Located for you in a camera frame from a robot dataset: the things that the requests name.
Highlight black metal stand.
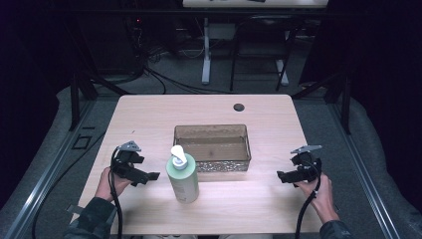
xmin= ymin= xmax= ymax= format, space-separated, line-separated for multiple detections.
xmin=64 ymin=19 xmax=130 ymax=131
xmin=292 ymin=66 xmax=352 ymax=135

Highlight person's left hand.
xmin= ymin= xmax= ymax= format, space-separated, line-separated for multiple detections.
xmin=95 ymin=166 xmax=133 ymax=203

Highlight green pump bottle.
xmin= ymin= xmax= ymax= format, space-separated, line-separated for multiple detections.
xmin=165 ymin=144 xmax=200 ymax=204

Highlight clear brown plastic bin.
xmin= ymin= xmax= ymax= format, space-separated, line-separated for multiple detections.
xmin=173 ymin=123 xmax=252 ymax=173

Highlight person's right hand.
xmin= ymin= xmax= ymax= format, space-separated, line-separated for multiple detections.
xmin=294 ymin=172 xmax=340 ymax=224

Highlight white desk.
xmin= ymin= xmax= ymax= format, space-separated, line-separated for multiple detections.
xmin=182 ymin=0 xmax=329 ymax=86

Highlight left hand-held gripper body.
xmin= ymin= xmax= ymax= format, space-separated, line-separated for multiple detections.
xmin=110 ymin=140 xmax=150 ymax=187

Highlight black chair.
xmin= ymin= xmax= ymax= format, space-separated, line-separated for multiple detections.
xmin=229 ymin=14 xmax=304 ymax=93

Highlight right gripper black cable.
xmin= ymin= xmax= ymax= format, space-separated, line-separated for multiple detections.
xmin=294 ymin=158 xmax=322 ymax=239

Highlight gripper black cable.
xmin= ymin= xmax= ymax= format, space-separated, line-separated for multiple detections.
xmin=107 ymin=147 xmax=124 ymax=239
xmin=294 ymin=158 xmax=322 ymax=239

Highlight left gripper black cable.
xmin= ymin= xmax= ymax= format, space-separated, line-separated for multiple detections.
xmin=107 ymin=147 xmax=124 ymax=239

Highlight black floor cables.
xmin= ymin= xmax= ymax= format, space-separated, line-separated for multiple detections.
xmin=96 ymin=16 xmax=233 ymax=96

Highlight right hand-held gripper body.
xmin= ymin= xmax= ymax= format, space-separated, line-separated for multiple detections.
xmin=284 ymin=144 xmax=323 ymax=187

